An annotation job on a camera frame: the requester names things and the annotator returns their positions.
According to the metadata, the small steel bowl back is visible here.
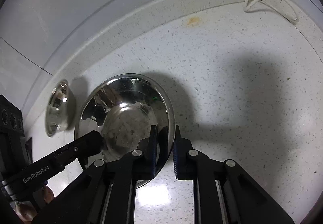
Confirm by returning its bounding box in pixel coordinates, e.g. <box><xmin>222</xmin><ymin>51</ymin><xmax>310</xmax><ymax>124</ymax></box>
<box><xmin>45</xmin><ymin>79</ymin><xmax>76</xmax><ymax>137</ymax></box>

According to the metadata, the person's left hand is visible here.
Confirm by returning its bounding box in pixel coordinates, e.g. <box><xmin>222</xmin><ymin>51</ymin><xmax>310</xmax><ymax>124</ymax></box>
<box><xmin>14</xmin><ymin>186</ymin><xmax>55</xmax><ymax>223</ymax></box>

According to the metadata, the black gas stove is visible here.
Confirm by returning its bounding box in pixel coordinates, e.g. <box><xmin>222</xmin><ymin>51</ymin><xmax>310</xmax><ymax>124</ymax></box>
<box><xmin>1</xmin><ymin>94</ymin><xmax>30</xmax><ymax>174</ymax></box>

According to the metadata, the large steel bowl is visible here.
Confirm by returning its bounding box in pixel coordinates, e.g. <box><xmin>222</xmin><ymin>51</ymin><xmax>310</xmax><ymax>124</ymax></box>
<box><xmin>74</xmin><ymin>74</ymin><xmax>176</xmax><ymax>173</ymax></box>

